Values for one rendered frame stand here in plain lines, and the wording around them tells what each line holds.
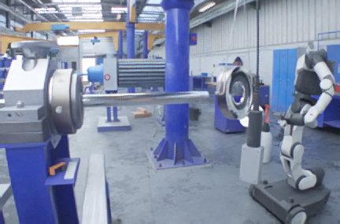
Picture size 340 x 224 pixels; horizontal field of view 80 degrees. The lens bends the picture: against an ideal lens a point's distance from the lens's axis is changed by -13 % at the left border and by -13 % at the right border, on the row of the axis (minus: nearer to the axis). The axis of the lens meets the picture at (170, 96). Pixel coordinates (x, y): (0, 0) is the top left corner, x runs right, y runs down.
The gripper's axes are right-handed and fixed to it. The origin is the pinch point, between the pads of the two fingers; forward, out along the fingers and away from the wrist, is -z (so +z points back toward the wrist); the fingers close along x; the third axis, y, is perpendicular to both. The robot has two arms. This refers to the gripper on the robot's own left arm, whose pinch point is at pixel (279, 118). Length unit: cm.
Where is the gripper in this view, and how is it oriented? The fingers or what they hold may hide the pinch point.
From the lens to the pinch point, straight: 179.0
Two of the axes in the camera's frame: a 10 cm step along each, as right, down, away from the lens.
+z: 6.6, 0.1, -7.5
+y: -4.4, 8.1, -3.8
